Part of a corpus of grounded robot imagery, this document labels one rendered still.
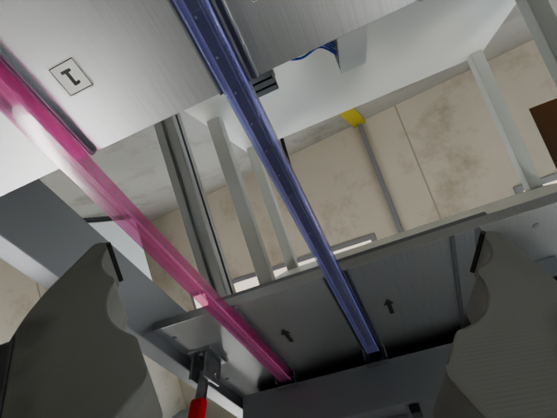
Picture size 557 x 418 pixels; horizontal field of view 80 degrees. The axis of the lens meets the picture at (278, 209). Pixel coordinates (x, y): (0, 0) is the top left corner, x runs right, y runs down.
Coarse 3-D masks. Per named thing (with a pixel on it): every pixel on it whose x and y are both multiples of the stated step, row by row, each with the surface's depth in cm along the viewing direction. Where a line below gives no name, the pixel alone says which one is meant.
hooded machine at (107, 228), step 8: (104, 216) 349; (96, 224) 334; (104, 224) 342; (112, 224) 349; (104, 232) 339; (112, 232) 346; (120, 232) 354; (112, 240) 343; (120, 240) 350; (128, 240) 359; (120, 248) 347; (128, 248) 355; (136, 248) 363; (128, 256) 352; (136, 256) 359; (144, 256) 368; (136, 264) 356; (144, 264) 364; (144, 272) 361; (152, 280) 365
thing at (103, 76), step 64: (0, 0) 15; (64, 0) 15; (128, 0) 16; (256, 0) 16; (320, 0) 16; (384, 0) 16; (64, 64) 17; (128, 64) 17; (192, 64) 18; (256, 64) 18; (0, 128) 19; (64, 128) 19; (128, 128) 20; (0, 192) 22
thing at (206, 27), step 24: (192, 0) 15; (192, 24) 15; (216, 24) 15; (216, 48) 16; (216, 72) 17; (240, 72) 17; (240, 96) 17; (240, 120) 18; (264, 120) 18; (264, 144) 19; (288, 168) 21; (288, 192) 22; (312, 216) 23; (312, 240) 25; (336, 264) 27; (336, 288) 29; (360, 312) 31; (360, 336) 34
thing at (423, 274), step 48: (432, 240) 28; (528, 240) 28; (288, 288) 30; (384, 288) 31; (432, 288) 32; (192, 336) 34; (288, 336) 36; (336, 336) 36; (384, 336) 37; (432, 336) 38; (240, 384) 42
